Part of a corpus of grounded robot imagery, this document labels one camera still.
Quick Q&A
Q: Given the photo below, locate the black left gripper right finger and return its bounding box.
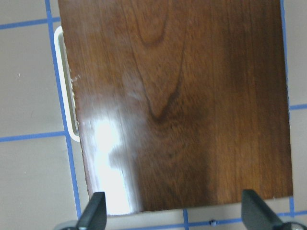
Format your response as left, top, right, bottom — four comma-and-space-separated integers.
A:
241, 189, 283, 230

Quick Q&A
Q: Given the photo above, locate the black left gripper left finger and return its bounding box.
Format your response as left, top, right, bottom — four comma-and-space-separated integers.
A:
76, 192, 107, 230

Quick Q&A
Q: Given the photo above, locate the wooden drawer with white handle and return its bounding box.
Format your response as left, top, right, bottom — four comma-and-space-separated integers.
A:
54, 26, 80, 142

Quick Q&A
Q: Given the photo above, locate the dark brown wooden cabinet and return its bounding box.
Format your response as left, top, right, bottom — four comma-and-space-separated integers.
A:
58, 0, 293, 216

